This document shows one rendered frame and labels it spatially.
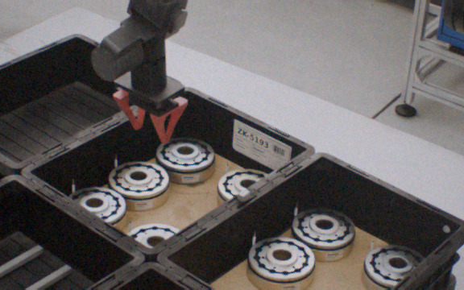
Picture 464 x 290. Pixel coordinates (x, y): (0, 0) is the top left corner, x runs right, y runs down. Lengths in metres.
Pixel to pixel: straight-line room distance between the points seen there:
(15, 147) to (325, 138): 0.68
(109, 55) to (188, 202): 0.33
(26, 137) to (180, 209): 0.36
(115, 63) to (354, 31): 2.82
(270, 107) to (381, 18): 2.20
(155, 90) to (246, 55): 2.38
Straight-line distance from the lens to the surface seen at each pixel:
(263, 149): 1.74
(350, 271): 1.59
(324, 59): 3.98
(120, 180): 1.69
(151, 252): 1.43
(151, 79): 1.57
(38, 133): 1.89
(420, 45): 3.55
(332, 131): 2.17
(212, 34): 4.10
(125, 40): 1.49
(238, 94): 2.27
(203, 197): 1.71
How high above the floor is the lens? 1.83
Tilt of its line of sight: 33 degrees down
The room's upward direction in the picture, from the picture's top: 4 degrees clockwise
